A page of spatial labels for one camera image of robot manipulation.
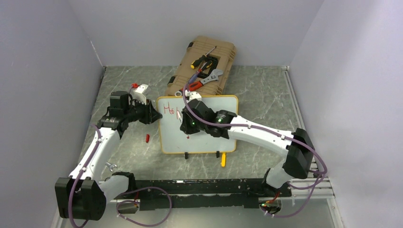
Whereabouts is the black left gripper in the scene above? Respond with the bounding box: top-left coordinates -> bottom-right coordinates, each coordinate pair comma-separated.
124,97 -> 162,125

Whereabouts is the white red whiteboard marker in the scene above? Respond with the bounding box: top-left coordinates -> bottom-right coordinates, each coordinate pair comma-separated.
176,110 -> 183,124

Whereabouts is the yellow framed whiteboard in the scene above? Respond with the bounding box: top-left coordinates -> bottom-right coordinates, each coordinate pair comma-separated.
156,96 -> 237,154

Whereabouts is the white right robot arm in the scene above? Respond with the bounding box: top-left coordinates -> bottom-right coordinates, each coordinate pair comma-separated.
180,100 -> 314,197

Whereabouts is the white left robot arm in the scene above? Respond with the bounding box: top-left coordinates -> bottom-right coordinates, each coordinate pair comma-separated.
55,87 -> 162,220

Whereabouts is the yellow black screwdriver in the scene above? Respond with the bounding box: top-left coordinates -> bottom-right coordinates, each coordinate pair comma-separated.
190,46 -> 217,69

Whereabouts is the small silver wrench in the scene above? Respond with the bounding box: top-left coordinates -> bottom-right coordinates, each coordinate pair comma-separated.
105,161 -> 117,172

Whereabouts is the tan plastic tool case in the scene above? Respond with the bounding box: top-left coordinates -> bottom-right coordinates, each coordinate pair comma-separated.
164,36 -> 236,96

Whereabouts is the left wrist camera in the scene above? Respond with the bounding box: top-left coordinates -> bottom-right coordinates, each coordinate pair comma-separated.
129,83 -> 149,105

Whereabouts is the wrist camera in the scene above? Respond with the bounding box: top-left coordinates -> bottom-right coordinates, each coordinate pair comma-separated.
129,83 -> 149,105
182,89 -> 202,102

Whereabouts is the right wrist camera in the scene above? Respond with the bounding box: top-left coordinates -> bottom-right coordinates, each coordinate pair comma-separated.
182,89 -> 202,102

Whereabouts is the red handled adjustable wrench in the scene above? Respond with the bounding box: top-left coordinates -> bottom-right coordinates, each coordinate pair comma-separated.
187,69 -> 223,91

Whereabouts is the blue handled screwdriver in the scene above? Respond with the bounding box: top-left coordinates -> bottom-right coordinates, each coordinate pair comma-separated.
188,60 -> 212,84

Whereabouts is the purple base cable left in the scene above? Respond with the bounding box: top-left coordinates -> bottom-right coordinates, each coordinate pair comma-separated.
115,186 -> 172,228

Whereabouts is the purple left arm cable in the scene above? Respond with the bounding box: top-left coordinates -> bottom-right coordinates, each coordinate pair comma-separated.
68,123 -> 102,228

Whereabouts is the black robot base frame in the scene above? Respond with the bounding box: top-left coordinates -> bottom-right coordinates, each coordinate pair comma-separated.
114,178 -> 291,211

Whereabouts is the aluminium rail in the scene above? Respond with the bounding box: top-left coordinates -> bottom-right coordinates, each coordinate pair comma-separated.
289,178 -> 334,199

